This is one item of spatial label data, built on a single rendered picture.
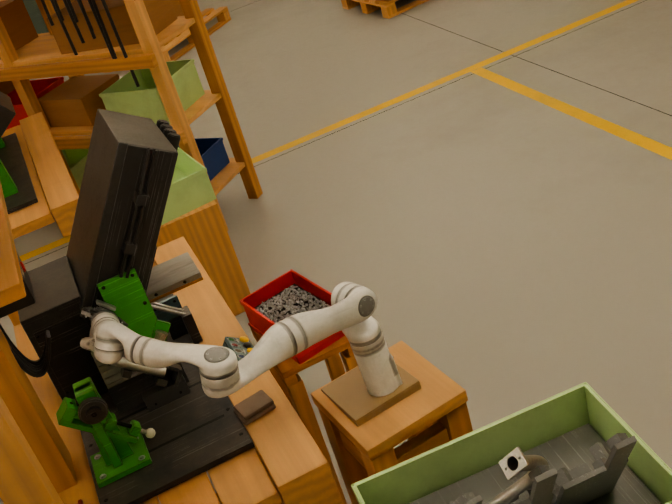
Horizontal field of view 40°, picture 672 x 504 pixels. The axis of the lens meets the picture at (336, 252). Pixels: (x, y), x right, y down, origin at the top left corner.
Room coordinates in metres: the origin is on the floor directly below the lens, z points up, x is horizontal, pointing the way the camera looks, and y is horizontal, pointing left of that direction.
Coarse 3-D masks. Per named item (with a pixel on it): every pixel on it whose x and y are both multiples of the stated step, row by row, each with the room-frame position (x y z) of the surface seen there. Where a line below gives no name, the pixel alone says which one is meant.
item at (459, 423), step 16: (448, 416) 1.86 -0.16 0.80; (464, 416) 1.88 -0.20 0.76; (336, 432) 2.00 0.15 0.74; (432, 432) 1.87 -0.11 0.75; (448, 432) 1.87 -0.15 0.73; (464, 432) 1.87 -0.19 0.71; (336, 448) 2.02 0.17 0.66; (352, 448) 1.93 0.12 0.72; (400, 448) 1.85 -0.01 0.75; (416, 448) 1.84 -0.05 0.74; (432, 448) 1.85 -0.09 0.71; (352, 464) 2.00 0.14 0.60; (368, 464) 1.80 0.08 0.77; (384, 464) 1.78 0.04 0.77; (352, 480) 2.00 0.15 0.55; (352, 496) 2.03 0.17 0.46
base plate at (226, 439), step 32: (192, 384) 2.20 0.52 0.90; (128, 416) 2.14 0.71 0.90; (160, 416) 2.10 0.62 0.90; (192, 416) 2.06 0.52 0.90; (224, 416) 2.01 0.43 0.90; (96, 448) 2.04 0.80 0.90; (160, 448) 1.96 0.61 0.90; (192, 448) 1.92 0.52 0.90; (224, 448) 1.88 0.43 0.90; (128, 480) 1.87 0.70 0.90; (160, 480) 1.83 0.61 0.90
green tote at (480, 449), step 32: (512, 416) 1.61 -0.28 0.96; (544, 416) 1.62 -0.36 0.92; (576, 416) 1.64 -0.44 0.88; (608, 416) 1.54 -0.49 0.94; (448, 448) 1.58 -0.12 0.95; (480, 448) 1.60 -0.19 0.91; (512, 448) 1.61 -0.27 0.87; (640, 448) 1.42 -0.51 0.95; (384, 480) 1.56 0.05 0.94; (416, 480) 1.57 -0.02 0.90; (448, 480) 1.58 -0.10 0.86
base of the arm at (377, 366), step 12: (360, 348) 1.94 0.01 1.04; (372, 348) 1.94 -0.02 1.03; (384, 348) 1.95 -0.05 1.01; (360, 360) 1.95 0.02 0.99; (372, 360) 1.93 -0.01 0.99; (384, 360) 1.94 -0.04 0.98; (372, 372) 1.93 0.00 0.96; (384, 372) 1.93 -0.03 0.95; (396, 372) 1.95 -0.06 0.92; (372, 384) 1.94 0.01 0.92; (384, 384) 1.93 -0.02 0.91; (396, 384) 1.94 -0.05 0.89
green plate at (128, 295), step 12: (132, 276) 2.29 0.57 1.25; (108, 288) 2.28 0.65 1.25; (120, 288) 2.28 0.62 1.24; (132, 288) 2.28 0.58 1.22; (108, 300) 2.26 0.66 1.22; (120, 300) 2.27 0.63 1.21; (132, 300) 2.27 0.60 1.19; (144, 300) 2.28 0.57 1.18; (120, 312) 2.26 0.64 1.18; (132, 312) 2.26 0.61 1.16; (144, 312) 2.26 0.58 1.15; (132, 324) 2.25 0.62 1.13; (144, 324) 2.25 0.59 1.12
